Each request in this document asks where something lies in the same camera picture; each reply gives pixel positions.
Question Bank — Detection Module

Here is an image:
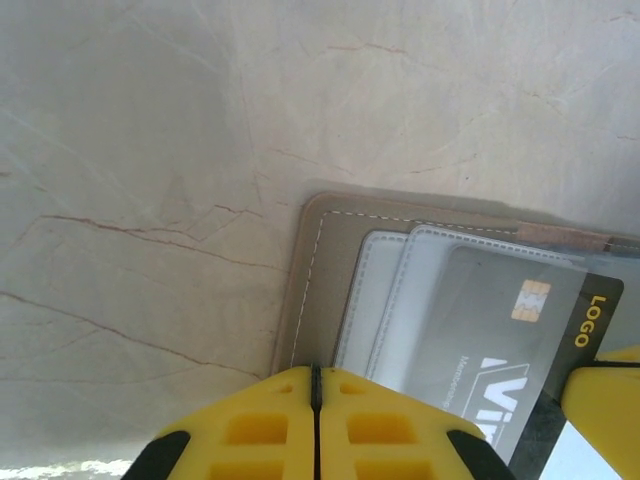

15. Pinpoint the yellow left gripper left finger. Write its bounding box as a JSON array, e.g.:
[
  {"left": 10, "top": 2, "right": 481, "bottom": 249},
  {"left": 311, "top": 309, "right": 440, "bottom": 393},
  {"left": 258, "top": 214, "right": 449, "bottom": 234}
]
[{"left": 128, "top": 364, "right": 319, "bottom": 480}]

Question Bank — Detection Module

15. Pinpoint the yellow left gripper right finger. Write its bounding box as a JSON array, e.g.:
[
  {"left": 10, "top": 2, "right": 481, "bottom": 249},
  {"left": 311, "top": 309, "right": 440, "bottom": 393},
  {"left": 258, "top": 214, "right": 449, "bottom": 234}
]
[{"left": 317, "top": 366, "right": 517, "bottom": 480}]

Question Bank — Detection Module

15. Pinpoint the black VIP card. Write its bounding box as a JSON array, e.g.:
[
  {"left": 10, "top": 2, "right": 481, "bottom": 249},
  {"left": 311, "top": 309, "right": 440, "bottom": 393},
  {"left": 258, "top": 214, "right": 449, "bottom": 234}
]
[{"left": 417, "top": 246, "right": 626, "bottom": 480}]

